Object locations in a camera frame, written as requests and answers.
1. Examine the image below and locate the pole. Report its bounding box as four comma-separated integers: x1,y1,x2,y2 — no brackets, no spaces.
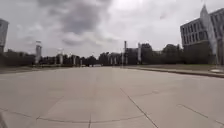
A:
123,40,128,66

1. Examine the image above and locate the white pillar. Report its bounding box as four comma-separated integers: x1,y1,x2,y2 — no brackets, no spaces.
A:
137,42,142,65

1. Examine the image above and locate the grey paved plaza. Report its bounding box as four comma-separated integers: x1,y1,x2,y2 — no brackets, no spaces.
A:
0,66,224,128

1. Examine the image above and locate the row of pale pillars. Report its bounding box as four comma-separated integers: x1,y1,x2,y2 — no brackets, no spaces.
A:
54,49,124,66

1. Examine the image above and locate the row of trees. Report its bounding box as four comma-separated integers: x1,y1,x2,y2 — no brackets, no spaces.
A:
0,42,218,67

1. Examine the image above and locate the raised kerb with verge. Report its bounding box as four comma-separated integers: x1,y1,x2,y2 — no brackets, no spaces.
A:
124,63,224,79

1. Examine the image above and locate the white tower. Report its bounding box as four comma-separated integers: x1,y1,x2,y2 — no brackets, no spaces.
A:
35,40,43,65

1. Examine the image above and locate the grey building with windows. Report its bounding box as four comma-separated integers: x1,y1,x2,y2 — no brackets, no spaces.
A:
179,7,224,66

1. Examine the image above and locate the tall white slanted sculpture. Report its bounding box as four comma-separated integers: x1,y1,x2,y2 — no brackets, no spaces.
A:
199,4,221,66

